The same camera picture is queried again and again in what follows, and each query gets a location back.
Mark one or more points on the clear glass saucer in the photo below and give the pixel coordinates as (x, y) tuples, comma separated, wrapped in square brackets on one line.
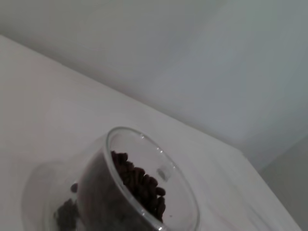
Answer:
[(36, 192)]

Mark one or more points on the clear double-wall glass cup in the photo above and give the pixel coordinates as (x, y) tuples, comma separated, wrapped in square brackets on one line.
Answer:
[(178, 192)]

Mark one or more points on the coffee beans on saucer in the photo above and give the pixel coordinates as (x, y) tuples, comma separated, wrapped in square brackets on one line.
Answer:
[(67, 214)]

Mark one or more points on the coffee beans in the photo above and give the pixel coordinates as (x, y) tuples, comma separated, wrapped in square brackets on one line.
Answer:
[(67, 214), (142, 183)]

